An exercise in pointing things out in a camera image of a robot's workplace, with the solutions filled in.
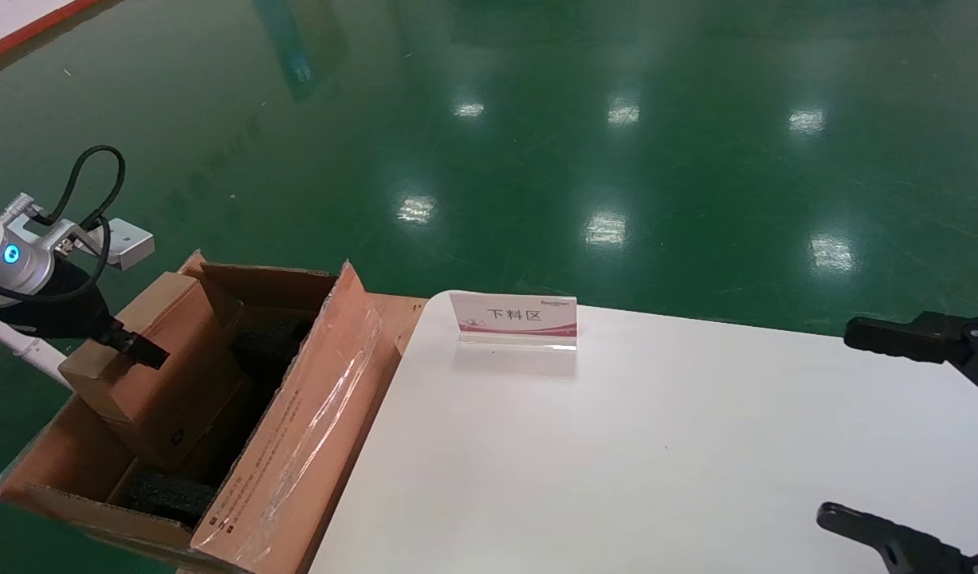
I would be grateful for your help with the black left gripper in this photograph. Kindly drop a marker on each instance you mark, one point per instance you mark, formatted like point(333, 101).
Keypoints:
point(58, 311)

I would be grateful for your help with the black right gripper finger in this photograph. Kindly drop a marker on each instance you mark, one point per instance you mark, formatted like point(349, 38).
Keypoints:
point(911, 550)
point(935, 339)

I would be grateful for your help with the small brown cardboard box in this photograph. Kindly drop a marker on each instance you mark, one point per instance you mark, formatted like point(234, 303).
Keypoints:
point(162, 399)

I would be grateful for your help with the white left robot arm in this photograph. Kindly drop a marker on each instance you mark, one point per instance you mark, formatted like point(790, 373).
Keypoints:
point(26, 269)

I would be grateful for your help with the large open cardboard box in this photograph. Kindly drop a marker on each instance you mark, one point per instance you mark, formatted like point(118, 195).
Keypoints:
point(297, 446)

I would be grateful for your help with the white pipe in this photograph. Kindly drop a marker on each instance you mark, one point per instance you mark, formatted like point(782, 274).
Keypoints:
point(26, 351)

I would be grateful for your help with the black foam insert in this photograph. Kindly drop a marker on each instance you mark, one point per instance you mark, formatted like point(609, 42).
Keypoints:
point(166, 498)

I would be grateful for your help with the acrylic sign stand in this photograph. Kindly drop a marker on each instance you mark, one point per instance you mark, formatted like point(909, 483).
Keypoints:
point(512, 315)

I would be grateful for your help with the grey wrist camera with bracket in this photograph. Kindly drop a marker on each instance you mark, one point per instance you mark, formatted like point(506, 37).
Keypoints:
point(126, 243)

